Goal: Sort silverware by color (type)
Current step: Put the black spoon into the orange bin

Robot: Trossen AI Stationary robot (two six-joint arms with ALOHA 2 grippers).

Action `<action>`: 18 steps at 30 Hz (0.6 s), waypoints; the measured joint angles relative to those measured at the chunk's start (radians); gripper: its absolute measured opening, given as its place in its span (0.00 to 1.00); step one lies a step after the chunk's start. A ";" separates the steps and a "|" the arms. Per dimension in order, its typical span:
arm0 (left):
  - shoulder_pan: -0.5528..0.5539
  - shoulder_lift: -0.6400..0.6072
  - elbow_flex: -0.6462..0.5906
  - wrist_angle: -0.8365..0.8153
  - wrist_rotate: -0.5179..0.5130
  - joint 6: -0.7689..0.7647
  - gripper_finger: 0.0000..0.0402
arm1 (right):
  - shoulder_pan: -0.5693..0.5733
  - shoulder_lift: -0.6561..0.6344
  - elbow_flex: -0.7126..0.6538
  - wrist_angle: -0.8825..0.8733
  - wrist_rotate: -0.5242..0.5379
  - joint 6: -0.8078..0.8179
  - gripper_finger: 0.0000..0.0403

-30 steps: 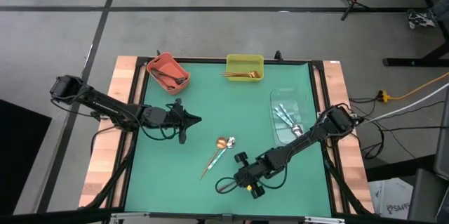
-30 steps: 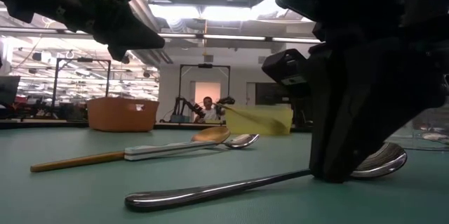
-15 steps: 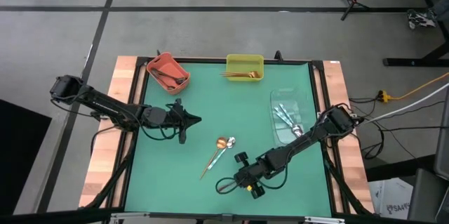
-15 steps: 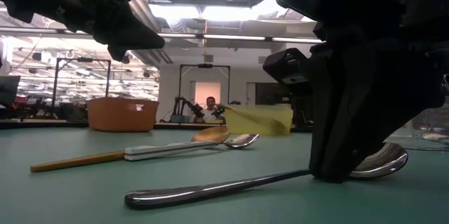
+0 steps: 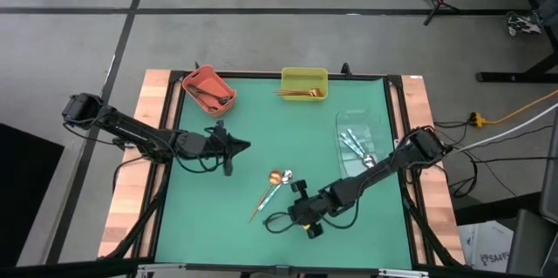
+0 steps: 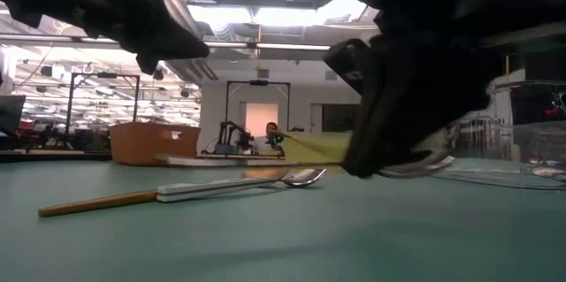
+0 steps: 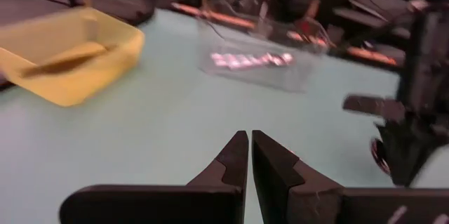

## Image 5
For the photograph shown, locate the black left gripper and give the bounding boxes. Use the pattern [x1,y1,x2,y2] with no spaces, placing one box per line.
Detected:
[201,120,252,178]

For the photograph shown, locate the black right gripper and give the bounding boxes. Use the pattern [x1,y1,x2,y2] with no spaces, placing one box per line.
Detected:
[287,180,335,240]

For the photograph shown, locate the orange plastic bin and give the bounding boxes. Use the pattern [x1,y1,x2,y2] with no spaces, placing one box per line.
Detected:
[181,64,238,117]

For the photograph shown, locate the yellow-green plastic bin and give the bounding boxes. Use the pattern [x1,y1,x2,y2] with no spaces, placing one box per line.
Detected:
[280,66,329,102]

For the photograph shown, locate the clear plastic bin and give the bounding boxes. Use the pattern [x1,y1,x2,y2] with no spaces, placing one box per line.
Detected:
[334,108,396,179]

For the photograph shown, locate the white cardboard box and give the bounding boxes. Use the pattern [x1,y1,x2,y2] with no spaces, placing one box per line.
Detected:
[456,220,514,273]

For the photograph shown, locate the black panel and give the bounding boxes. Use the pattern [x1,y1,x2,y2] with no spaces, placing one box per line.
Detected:
[0,123,65,267]

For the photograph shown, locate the dark grey chair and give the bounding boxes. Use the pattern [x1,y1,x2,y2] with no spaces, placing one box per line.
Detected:
[505,112,558,278]

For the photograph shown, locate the person's shoe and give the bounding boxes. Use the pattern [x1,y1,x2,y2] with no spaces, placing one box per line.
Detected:
[505,10,545,37]

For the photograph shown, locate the person's leg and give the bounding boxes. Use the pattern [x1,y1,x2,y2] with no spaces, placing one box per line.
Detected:
[534,3,558,24]

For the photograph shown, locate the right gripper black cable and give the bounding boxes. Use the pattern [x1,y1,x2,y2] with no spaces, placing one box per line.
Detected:
[262,201,361,234]

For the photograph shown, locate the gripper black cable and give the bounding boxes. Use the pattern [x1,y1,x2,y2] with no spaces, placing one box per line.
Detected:
[262,201,361,234]
[176,127,226,173]

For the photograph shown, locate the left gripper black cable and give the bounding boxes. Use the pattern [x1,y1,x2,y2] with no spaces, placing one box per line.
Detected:
[176,127,226,173]

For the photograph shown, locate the black aluminium table frame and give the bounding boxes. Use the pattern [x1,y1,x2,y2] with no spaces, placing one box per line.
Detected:
[98,67,467,278]

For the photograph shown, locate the orange cord with yellow outlet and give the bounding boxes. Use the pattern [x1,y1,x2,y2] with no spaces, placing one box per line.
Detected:
[468,89,558,129]

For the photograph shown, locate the black floor cables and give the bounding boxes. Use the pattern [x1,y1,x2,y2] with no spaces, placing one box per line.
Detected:
[433,112,558,200]

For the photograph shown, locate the white cable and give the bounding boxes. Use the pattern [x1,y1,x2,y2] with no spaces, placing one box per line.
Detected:
[451,103,558,155]

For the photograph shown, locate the black desk frame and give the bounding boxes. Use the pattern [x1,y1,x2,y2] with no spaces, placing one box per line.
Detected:
[438,0,558,84]

